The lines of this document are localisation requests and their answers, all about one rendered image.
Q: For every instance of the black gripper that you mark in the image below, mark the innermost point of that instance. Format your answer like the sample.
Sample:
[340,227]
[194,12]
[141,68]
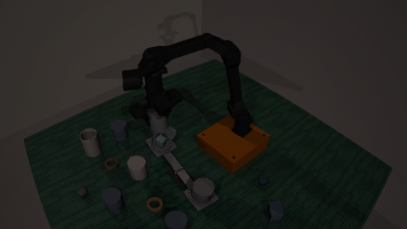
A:
[139,111]

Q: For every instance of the dark brown ring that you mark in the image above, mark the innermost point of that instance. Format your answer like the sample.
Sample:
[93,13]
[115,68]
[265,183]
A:
[154,210]
[114,167]

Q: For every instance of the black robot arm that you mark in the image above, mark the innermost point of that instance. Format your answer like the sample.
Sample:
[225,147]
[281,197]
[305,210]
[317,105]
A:
[153,63]

